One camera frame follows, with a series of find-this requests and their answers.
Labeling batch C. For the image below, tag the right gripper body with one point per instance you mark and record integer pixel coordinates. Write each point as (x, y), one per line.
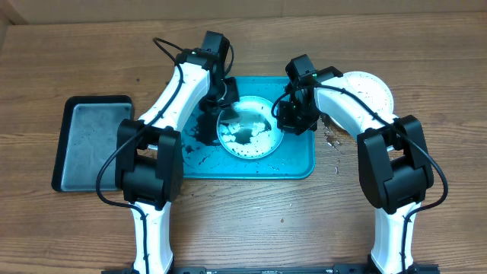
(299, 118)

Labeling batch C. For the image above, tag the light blue speckled plate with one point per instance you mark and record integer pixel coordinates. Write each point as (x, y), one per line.
(254, 134)

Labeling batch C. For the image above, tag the teal plastic serving tray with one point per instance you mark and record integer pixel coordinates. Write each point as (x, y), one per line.
(205, 158)

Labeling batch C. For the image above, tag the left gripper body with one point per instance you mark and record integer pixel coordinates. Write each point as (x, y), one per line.
(220, 97)

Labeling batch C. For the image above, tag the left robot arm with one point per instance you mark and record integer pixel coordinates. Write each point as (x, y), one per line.
(149, 155)

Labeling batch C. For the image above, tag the pink speckled plate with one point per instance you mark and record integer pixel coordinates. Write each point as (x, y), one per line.
(372, 91)

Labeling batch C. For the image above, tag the dark cleaning sponge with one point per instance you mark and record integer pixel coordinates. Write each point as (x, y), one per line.
(229, 115)

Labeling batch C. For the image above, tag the black rectangular water tray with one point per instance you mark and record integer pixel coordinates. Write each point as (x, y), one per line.
(87, 138)

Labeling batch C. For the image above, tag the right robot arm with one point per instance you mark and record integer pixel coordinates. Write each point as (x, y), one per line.
(394, 172)

